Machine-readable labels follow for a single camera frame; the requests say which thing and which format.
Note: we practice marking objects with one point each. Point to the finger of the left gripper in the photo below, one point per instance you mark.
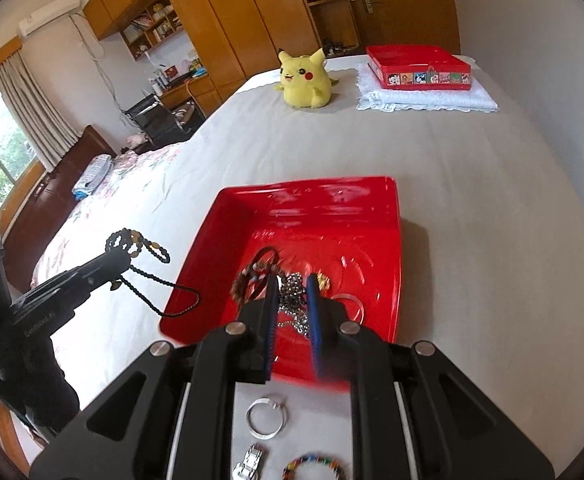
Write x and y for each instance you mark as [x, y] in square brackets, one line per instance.
[54, 302]

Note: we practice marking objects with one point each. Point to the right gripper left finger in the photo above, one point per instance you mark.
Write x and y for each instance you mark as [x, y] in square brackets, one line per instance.
[169, 414]

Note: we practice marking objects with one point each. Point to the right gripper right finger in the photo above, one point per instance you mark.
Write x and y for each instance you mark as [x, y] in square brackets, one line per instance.
[415, 414]

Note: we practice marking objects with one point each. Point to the dark wooden headboard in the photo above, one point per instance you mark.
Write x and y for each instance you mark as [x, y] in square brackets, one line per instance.
[46, 209]

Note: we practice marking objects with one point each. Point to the blue white folded cloth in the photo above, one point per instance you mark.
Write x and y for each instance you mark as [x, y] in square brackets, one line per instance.
[92, 176]

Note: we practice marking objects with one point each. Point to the floral pink bedsheet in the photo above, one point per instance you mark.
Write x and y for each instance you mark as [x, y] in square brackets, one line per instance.
[137, 193]

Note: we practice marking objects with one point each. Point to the beige window curtain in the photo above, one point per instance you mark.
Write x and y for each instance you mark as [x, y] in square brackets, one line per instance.
[47, 130]

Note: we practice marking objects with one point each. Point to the red plastic tray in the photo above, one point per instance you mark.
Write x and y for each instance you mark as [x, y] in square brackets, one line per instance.
[347, 229]

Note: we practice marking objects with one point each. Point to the black office chair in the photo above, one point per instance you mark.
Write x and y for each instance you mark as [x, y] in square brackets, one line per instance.
[164, 126]

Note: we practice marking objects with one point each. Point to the wooden desk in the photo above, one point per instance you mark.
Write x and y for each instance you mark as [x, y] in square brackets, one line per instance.
[200, 90]

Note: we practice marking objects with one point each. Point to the white air conditioner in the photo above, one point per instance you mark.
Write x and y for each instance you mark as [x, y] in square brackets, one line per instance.
[46, 15]

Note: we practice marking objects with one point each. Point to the white folded towel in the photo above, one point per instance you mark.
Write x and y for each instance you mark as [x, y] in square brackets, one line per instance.
[374, 97]

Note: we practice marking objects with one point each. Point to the yellow Pikachu plush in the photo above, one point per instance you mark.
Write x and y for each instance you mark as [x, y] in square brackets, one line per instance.
[304, 81]

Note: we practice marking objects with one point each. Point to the wooden wardrobe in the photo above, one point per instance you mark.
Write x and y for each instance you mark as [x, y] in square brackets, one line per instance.
[237, 39]

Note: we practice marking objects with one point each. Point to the red decorated tin box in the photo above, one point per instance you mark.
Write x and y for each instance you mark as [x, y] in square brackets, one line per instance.
[408, 67]

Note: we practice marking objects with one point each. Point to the wooden door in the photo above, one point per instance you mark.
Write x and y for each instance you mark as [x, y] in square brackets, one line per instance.
[430, 22]

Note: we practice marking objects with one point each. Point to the wooden wall bookshelf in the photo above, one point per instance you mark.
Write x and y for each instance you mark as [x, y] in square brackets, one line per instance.
[151, 27]

